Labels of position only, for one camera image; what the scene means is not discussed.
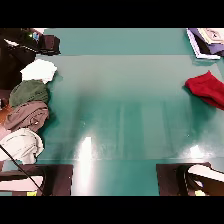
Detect red T-shirt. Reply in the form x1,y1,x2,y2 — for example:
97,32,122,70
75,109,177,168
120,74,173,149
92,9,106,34
184,70,224,111

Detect white garment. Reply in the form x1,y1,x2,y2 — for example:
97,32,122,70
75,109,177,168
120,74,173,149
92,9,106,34
19,58,58,85

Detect green garment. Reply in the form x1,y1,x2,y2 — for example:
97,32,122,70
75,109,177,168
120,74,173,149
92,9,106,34
8,79,51,108

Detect grey-brown garment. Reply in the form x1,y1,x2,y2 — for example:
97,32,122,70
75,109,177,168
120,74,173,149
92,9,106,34
3,100,51,133

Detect cream garment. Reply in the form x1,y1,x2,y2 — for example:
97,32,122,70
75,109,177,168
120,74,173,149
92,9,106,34
0,127,45,165

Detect black cable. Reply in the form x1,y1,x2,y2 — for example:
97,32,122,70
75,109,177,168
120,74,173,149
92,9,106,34
0,143,45,197

